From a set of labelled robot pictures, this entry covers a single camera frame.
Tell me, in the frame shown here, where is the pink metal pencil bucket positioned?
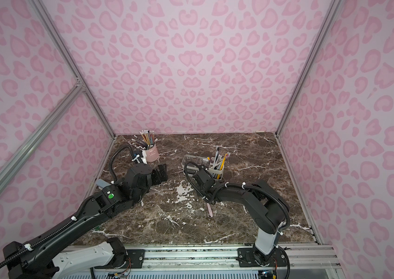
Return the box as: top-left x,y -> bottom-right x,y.
143,145 -> 160,163

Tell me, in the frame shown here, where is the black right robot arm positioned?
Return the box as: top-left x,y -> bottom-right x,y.
184,162 -> 291,266

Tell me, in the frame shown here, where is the yellow toothbrush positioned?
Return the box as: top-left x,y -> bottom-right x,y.
217,153 -> 229,179

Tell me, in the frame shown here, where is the light blue angled toothbrush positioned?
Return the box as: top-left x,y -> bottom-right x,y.
212,147 -> 220,171

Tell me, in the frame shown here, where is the aluminium front rail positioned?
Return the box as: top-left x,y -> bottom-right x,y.
37,243 -> 348,279

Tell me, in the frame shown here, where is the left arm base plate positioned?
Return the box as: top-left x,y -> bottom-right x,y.
106,249 -> 146,269

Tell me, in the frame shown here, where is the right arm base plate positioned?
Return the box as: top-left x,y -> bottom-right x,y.
236,247 -> 288,268

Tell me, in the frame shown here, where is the bundle of coloured pencils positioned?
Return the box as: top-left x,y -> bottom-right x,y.
131,130 -> 156,151

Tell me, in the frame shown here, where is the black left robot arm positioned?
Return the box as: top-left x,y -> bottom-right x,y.
0,145 -> 168,279

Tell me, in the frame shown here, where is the cream toothbrush holder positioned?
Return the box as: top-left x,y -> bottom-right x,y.
181,154 -> 224,180

